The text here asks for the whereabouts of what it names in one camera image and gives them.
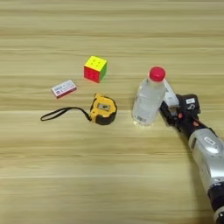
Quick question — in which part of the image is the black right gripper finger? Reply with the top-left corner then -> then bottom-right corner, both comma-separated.
159,100 -> 177,125

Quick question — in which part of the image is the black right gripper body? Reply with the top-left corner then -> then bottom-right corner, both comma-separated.
167,109 -> 208,141

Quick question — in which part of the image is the white remote control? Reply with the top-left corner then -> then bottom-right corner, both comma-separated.
162,79 -> 180,109

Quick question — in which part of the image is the clear bottle with red cap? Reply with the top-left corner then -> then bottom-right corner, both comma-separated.
131,66 -> 167,127

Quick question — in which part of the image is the yellow black tape measure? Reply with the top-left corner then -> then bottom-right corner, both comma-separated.
39,93 -> 118,126

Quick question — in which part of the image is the black box with white label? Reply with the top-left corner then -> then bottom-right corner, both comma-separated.
179,93 -> 202,116

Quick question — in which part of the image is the colourful puzzle cube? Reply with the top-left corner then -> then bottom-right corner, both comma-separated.
83,55 -> 109,84

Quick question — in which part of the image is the small red and white box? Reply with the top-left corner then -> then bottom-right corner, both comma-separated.
51,79 -> 78,100

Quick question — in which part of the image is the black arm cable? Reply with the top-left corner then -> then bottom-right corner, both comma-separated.
201,118 -> 219,137

